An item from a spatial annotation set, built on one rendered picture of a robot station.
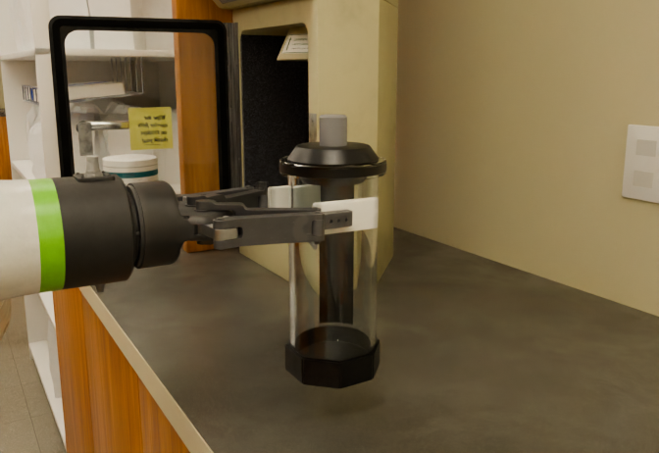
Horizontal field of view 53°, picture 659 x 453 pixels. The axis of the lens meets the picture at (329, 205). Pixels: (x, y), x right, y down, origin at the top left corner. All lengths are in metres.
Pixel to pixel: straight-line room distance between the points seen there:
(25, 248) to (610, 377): 0.66
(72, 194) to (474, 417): 0.46
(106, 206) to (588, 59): 0.85
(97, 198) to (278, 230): 0.15
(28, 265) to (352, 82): 0.63
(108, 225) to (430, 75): 1.02
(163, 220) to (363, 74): 0.55
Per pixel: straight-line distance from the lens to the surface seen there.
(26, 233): 0.53
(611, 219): 1.16
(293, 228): 0.56
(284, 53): 1.12
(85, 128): 1.21
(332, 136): 0.64
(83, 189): 0.55
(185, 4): 1.31
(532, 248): 1.27
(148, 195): 0.57
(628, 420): 0.79
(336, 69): 1.01
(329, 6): 1.01
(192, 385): 0.80
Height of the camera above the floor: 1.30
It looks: 12 degrees down
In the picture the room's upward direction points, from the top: straight up
